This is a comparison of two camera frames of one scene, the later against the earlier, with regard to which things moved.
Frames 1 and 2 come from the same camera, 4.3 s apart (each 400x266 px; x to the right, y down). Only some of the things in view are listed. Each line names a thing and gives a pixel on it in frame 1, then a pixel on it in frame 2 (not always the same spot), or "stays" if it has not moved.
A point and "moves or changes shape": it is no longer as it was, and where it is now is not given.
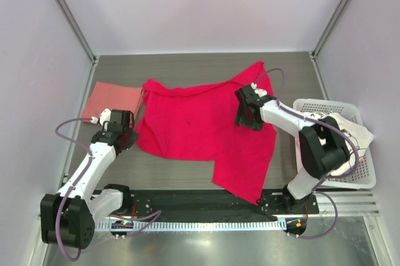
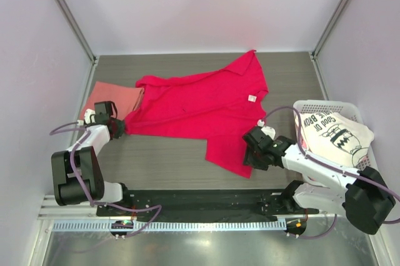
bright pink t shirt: [197, 122] moves or changes shape
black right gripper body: [242, 117] to [252, 157]
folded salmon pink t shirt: [112, 97] stays
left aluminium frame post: [73, 22] stays
